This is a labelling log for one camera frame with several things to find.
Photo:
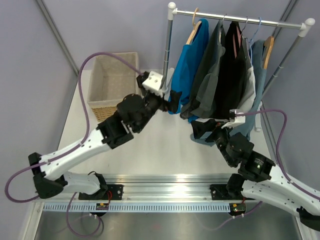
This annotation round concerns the light wooden hanger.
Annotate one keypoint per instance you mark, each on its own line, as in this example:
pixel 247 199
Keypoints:
pixel 195 28

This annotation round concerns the wicker laundry basket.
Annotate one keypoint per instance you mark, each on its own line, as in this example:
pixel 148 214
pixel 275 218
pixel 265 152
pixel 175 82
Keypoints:
pixel 111 80

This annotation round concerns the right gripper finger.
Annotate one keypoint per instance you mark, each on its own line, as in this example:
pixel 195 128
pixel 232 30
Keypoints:
pixel 210 124
pixel 200 132

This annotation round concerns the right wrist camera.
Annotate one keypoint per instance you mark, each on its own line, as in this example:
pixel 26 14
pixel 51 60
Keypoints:
pixel 235 119

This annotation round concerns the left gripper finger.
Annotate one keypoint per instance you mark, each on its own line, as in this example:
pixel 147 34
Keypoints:
pixel 173 108
pixel 174 96

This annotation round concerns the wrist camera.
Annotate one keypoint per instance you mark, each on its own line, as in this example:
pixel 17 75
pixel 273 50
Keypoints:
pixel 235 119
pixel 154 83

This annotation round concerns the slotted cable duct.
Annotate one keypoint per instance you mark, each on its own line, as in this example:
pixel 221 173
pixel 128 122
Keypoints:
pixel 138 207

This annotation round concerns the brown wooden hanger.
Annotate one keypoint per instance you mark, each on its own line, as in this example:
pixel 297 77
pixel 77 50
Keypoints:
pixel 267 50

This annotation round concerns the bright blue t shirt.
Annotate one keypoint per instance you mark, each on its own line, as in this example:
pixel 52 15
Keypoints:
pixel 188 63

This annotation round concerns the steel blue t shirt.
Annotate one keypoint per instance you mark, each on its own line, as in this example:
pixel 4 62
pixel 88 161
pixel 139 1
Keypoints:
pixel 260 76

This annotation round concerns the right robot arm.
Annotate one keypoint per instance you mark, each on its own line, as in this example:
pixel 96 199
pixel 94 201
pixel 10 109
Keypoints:
pixel 258 177

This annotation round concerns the metal clothes rack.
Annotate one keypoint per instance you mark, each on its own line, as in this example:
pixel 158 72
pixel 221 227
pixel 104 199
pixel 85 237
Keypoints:
pixel 169 122

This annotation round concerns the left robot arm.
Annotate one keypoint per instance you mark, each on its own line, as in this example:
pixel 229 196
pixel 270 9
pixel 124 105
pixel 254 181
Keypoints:
pixel 51 172

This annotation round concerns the white plastic hanger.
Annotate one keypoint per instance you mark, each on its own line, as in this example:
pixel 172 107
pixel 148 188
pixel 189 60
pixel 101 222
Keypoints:
pixel 222 27

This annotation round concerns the pink hanger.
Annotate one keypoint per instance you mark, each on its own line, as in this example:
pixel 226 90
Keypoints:
pixel 236 40

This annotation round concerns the black t shirt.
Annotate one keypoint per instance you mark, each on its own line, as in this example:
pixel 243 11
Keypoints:
pixel 231 78

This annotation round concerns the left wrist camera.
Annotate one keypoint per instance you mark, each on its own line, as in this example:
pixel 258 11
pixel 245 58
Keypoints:
pixel 154 83

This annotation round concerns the dark grey t shirt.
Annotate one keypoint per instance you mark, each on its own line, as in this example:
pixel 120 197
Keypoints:
pixel 201 99

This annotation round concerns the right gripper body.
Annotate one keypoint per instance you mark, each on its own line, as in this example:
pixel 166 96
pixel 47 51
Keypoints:
pixel 220 136

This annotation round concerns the blue wire hanger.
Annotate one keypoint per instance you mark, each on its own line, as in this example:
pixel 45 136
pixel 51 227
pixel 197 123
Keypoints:
pixel 251 41

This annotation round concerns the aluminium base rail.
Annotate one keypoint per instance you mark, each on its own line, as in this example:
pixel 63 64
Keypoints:
pixel 137 188

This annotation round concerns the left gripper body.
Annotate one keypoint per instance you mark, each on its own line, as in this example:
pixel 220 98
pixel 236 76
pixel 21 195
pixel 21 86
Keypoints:
pixel 161 103

